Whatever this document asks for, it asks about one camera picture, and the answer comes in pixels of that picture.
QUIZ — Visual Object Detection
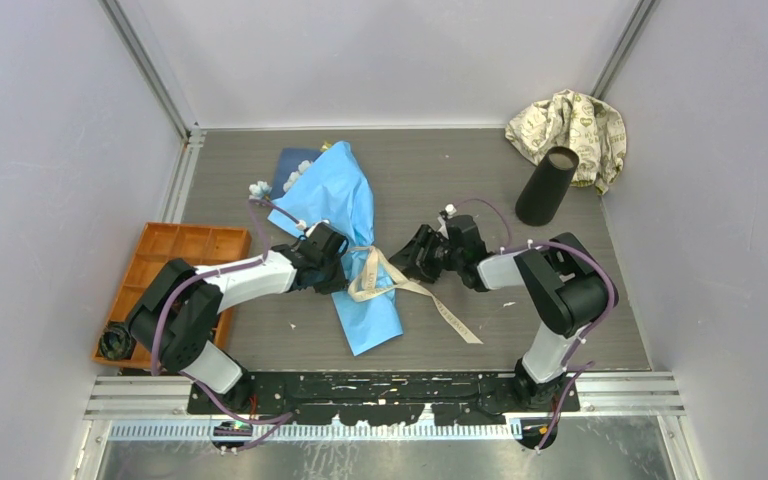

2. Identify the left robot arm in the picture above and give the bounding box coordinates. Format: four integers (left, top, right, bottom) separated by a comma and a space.
124, 221, 349, 413

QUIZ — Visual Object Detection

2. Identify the rolled dark item front left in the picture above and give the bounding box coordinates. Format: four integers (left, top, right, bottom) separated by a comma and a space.
97, 322, 136, 361

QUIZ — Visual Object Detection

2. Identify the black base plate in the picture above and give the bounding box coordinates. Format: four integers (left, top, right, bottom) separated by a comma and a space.
187, 371, 579, 427

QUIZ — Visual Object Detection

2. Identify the cream ribbon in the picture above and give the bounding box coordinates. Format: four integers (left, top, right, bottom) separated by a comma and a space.
348, 246, 482, 345

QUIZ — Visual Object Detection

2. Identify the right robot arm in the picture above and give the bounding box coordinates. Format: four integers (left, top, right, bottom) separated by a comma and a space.
389, 215, 618, 411

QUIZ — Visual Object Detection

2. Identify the orange wooden tray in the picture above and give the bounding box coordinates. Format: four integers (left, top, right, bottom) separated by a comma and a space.
92, 222, 252, 370

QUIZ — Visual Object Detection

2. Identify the black vase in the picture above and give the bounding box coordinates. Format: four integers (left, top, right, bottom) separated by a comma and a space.
515, 146, 580, 227

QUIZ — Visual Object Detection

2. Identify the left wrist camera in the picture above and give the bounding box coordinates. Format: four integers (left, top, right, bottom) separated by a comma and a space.
295, 219, 318, 238

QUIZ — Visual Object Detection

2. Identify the patterned cream cloth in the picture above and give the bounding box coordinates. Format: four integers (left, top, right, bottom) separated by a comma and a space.
504, 89, 627, 196

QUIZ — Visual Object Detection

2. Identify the aluminium rail frame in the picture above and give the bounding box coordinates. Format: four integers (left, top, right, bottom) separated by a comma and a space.
78, 128, 696, 479

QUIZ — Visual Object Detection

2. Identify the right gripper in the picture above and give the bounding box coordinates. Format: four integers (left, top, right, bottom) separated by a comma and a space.
388, 224, 464, 284

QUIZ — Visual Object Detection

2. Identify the blue paper flower bouquet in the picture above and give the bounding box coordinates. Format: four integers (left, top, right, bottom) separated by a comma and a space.
248, 141, 403, 356

